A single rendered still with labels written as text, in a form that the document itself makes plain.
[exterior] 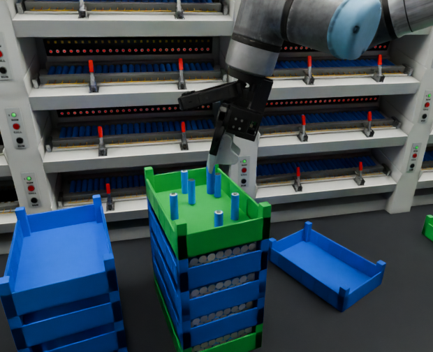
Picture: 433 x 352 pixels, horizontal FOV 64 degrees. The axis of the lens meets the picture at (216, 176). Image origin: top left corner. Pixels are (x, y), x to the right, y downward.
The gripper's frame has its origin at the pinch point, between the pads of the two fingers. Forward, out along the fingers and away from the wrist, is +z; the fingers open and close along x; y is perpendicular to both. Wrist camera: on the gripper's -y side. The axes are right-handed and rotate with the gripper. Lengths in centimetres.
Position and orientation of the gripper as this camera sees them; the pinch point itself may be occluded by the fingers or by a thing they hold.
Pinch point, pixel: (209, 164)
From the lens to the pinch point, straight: 71.9
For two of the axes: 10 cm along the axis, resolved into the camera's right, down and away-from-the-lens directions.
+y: 9.6, 2.9, -0.2
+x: 1.4, -4.0, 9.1
